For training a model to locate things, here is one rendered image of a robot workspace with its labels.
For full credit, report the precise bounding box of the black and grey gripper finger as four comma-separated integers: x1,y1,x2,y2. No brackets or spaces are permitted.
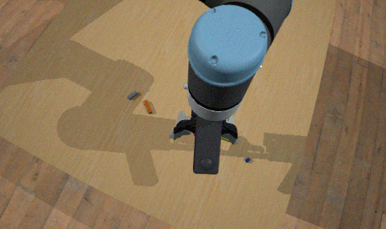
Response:
221,116,238,144
170,110,191,140

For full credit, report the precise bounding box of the grey rod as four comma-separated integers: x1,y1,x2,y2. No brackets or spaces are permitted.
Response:
127,90,138,100

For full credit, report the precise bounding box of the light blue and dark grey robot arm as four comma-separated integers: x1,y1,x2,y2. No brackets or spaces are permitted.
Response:
183,0,294,175

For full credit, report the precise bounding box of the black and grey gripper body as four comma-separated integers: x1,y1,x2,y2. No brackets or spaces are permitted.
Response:
189,109,228,135

